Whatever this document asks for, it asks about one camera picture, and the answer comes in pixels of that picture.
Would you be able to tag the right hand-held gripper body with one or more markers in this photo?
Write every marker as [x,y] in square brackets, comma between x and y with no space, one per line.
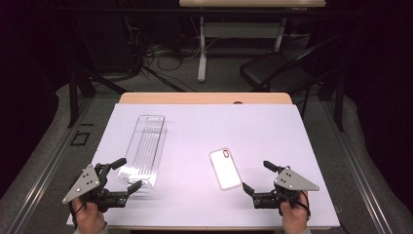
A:
[292,182]

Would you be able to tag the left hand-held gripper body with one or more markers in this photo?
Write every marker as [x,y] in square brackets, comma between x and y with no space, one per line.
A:
[85,183]

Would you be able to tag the teal gradient phone case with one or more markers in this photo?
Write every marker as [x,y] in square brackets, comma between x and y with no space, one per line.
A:
[225,169]

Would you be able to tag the clear plastic box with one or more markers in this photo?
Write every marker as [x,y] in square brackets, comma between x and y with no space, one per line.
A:
[146,146]

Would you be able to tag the person's left hand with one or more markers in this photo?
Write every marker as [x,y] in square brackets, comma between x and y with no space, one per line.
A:
[88,217]

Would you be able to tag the person's right hand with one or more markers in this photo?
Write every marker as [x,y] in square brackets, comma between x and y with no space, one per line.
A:
[293,218]

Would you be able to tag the black tape strip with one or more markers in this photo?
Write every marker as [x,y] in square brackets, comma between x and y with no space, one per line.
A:
[87,124]

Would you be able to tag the white table sheet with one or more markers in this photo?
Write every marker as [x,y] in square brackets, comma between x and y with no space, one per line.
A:
[195,130]

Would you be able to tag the black metal stand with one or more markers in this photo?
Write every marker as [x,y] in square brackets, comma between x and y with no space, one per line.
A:
[339,104]
[73,97]

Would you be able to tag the black folding chair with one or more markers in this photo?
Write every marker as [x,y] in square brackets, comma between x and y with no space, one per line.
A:
[272,68]

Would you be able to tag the light wooden table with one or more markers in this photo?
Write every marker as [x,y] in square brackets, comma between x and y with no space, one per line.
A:
[195,97]

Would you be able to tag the white-legged desk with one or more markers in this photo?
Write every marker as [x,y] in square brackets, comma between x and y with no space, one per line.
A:
[202,48]

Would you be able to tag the metal floor rail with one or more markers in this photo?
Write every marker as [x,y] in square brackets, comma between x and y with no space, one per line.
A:
[48,169]
[354,162]

